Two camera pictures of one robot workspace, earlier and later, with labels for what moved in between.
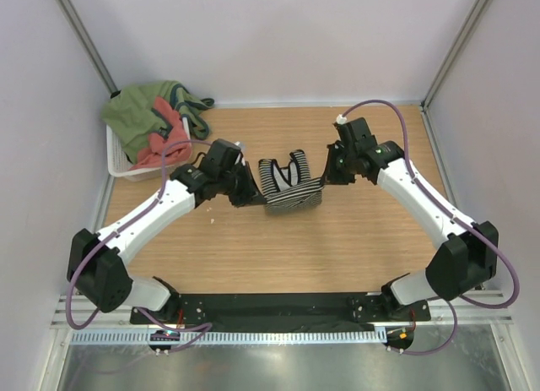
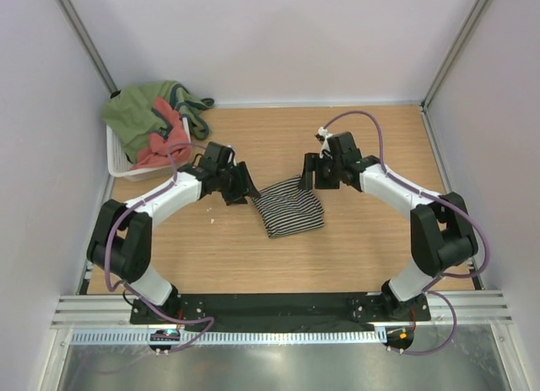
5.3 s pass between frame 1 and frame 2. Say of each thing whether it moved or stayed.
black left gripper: stayed
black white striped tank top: moved
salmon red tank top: stayed
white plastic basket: stayed
